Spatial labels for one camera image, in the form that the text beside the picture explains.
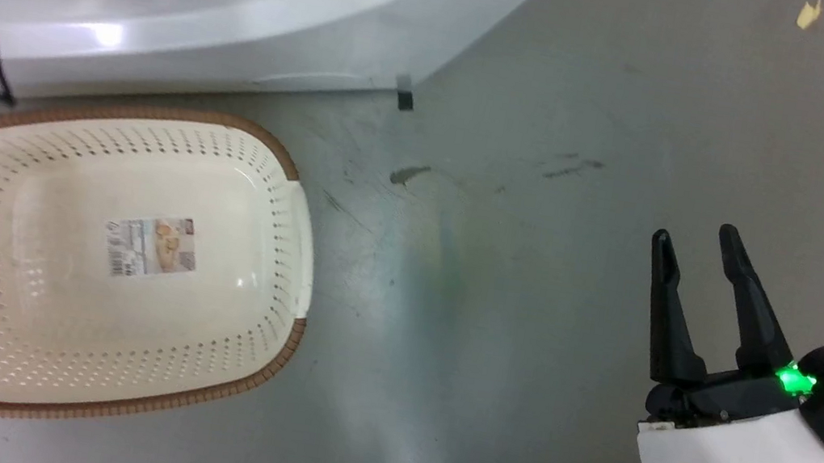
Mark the cream perforated laundry basket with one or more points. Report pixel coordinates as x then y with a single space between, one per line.
89 257

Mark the small black floor bracket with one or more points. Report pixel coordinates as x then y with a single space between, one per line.
404 91

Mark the yellow scrap on floor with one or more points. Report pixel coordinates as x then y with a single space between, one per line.
809 14

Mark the product label sticker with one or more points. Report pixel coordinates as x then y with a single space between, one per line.
151 247

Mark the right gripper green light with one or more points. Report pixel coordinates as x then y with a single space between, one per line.
733 431

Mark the white washing machine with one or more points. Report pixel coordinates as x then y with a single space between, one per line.
250 3

